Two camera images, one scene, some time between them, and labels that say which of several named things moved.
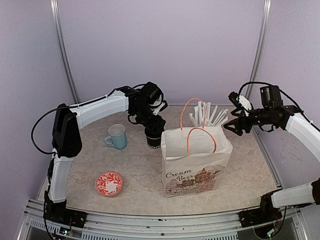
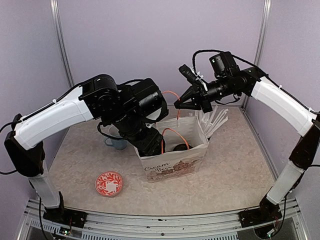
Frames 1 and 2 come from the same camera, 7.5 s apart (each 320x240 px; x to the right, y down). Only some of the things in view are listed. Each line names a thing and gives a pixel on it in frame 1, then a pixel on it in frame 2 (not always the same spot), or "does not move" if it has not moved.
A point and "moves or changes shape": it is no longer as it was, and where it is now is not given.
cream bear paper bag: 194,157 moves or changes shape
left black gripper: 156,126 -> 147,146
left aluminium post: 64,51 does not move
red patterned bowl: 109,184 does not move
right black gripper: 243,119 -> 201,99
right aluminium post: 265,15 does not move
